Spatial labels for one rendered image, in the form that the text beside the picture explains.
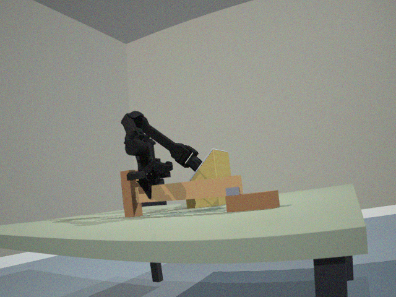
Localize long wooden plank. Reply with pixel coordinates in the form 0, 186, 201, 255
135, 175, 243, 203

